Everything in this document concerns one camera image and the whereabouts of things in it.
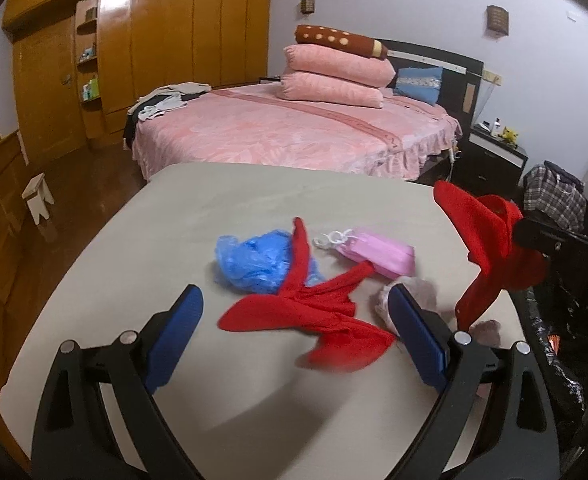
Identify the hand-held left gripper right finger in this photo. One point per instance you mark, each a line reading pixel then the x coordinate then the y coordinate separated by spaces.
pixel 416 335

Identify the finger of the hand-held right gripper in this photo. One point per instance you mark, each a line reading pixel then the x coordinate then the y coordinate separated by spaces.
pixel 539 235

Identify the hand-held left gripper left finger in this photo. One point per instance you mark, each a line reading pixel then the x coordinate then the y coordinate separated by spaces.
pixel 174 340

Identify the red mesh cloth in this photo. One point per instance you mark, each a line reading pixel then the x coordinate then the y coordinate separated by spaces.
pixel 479 225
pixel 294 310

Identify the black trash bag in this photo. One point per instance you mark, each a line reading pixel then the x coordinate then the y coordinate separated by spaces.
pixel 569 320

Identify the black trash bin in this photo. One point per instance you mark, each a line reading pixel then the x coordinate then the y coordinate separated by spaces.
pixel 581 442

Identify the plaid garment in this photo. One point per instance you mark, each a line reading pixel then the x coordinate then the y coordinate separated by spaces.
pixel 554 205

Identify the white crumpled tissue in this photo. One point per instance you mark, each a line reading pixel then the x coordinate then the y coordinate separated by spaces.
pixel 424 291

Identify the dark jacket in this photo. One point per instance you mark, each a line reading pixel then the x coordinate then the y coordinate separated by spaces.
pixel 566 172

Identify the dark nightstand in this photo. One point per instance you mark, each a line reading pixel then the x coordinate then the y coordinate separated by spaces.
pixel 494 165

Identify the pink face mask pack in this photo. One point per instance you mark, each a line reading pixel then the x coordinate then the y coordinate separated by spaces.
pixel 379 252

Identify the yellow plush toy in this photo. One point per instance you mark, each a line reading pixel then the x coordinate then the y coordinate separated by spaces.
pixel 510 135

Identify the blue plastic bag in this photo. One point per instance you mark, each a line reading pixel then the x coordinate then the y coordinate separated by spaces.
pixel 254 260

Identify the white bottle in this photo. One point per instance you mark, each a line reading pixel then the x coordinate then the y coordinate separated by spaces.
pixel 497 127

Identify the white plastic hook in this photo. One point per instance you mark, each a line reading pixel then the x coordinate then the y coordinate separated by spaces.
pixel 331 238

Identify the dark wooden bed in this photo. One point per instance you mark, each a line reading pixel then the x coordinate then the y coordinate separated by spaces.
pixel 454 67

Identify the blue cushion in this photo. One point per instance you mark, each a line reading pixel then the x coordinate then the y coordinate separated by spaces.
pixel 419 85

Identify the small white stool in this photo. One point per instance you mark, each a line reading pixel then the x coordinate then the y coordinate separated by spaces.
pixel 36 192

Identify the dark garment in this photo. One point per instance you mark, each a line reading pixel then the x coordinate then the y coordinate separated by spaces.
pixel 130 127

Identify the pink bedspread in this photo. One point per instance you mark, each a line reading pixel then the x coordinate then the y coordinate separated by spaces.
pixel 274 130

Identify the clothes pile on bed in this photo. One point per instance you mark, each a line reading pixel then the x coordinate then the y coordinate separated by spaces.
pixel 169 100

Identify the green bottles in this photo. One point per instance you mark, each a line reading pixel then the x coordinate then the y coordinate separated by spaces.
pixel 90 89

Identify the small bedside table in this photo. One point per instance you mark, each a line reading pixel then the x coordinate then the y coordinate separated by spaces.
pixel 269 80

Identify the brown dotted bolster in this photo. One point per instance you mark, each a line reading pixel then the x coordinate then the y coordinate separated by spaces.
pixel 334 39

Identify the small shelf bottles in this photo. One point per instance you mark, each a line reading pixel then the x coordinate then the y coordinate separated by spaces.
pixel 88 55

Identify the wooden wardrobe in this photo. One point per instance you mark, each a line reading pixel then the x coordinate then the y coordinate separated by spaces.
pixel 174 40

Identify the small brown box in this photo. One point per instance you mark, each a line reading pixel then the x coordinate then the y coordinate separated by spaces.
pixel 90 14

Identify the wall socket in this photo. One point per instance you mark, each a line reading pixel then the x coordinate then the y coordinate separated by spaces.
pixel 492 77

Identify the brown wall lamp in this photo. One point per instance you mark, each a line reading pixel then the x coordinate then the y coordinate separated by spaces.
pixel 307 5
pixel 497 19

